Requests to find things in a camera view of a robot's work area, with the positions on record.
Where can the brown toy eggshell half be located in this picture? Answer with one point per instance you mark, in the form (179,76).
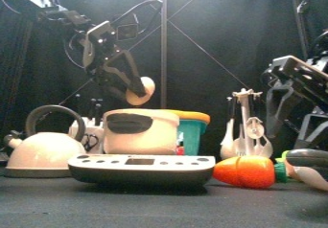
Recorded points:
(292,170)

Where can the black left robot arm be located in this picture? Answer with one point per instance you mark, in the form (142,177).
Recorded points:
(47,5)

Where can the white toy pizza cutter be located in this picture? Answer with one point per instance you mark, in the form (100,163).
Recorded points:
(254,128)

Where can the white utensil rack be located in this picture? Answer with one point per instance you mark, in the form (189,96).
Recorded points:
(243,110)

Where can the white knife block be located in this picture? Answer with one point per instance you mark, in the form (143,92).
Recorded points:
(95,132)

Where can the white toy spatula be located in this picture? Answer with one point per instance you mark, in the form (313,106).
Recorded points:
(226,142)

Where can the orange container lid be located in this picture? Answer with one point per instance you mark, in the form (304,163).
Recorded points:
(191,115)

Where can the orange toy carrot green top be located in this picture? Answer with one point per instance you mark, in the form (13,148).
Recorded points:
(247,171)

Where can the teal toy container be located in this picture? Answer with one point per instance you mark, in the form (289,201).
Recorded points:
(191,136)

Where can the small red toy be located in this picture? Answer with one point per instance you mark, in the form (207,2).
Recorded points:
(179,150)

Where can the white and black appliance base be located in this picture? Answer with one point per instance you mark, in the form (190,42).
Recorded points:
(140,171)

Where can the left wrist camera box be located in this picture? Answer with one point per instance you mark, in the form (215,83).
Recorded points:
(127,31)

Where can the vertical metal frame pole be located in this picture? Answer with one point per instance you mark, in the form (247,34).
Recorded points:
(163,46)

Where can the slanted black frame pole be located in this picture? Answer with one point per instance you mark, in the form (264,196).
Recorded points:
(298,21)

